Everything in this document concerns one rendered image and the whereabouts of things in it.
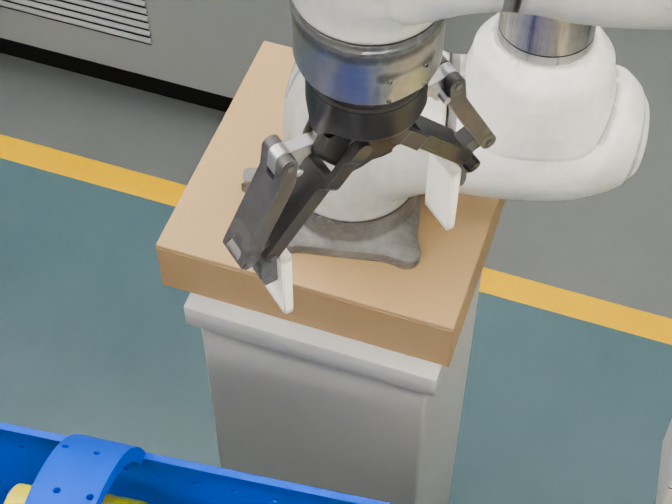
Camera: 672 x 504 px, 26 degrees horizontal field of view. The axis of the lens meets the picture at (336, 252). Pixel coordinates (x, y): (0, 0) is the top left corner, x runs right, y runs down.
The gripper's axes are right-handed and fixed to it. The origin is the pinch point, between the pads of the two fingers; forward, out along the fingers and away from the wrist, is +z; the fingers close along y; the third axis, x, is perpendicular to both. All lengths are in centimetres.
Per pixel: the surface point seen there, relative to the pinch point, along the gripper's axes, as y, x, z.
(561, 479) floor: 66, 28, 164
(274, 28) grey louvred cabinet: 63, 127, 131
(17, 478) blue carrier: -26, 28, 60
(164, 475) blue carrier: -13, 17, 55
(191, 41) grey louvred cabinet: 51, 141, 141
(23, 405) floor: -13, 95, 165
